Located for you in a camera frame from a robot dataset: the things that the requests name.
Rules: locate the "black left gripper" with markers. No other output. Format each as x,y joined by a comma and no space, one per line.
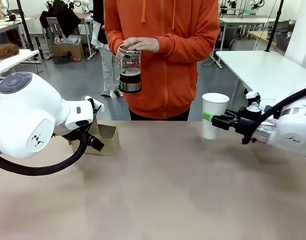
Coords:
96,143

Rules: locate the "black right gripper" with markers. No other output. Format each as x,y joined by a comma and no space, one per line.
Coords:
245,125

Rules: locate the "brown cardboard cup carrier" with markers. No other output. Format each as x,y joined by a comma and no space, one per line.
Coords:
109,145

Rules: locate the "tall white paper cup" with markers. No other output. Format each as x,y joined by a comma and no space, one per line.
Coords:
215,105

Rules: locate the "glass French press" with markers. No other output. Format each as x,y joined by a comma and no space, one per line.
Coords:
130,75

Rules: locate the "person's right forearm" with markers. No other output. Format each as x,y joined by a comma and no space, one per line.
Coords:
112,40

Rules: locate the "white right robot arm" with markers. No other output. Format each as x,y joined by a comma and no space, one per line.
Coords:
293,135

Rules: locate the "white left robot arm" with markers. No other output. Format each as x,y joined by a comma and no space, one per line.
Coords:
30,112

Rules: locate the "person's left forearm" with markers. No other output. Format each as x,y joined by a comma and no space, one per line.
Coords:
187,46

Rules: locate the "person's right hand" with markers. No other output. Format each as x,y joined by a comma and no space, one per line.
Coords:
119,53

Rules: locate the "person's left hand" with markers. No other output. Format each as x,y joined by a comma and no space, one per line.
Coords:
142,44

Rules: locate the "large white table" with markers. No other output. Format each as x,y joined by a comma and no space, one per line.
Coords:
263,70

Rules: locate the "person in orange hoodie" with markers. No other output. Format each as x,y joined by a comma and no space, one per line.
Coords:
172,75

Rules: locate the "bystander in white trousers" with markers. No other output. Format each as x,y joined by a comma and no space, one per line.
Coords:
110,75

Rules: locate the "small red can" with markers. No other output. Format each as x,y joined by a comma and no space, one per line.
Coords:
77,59

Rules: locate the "brown cardboard box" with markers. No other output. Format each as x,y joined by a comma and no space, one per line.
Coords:
67,51

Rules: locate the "white lab bench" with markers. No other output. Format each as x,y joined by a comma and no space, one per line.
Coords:
243,20

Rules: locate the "black tripod pole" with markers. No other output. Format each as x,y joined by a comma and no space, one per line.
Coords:
275,25
25,25

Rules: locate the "grey device on box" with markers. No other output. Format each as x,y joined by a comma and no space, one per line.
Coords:
67,40

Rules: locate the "white side table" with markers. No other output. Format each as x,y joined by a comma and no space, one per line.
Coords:
7,65

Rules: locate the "brown furry bundle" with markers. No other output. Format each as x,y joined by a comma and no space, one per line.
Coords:
5,51

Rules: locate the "black cloth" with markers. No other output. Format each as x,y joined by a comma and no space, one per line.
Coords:
60,15

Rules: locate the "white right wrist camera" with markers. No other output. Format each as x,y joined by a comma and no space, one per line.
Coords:
253,95

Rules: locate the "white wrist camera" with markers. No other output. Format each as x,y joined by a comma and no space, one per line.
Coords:
99,104
253,95

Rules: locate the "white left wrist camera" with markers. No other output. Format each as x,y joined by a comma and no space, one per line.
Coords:
99,104

